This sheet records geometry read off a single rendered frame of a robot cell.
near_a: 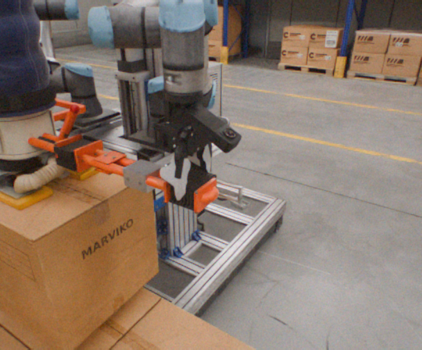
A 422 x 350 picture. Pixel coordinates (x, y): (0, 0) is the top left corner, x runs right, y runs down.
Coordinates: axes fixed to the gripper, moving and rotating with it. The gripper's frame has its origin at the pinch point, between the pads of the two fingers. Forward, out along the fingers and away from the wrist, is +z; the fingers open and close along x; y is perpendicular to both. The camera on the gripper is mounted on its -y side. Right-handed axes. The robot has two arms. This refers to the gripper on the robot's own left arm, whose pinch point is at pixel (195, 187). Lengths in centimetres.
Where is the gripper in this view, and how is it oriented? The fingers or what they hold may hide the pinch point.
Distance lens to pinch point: 75.3
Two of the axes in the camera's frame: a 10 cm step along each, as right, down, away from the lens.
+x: -5.4, 4.0, -7.4
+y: -8.4, -2.6, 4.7
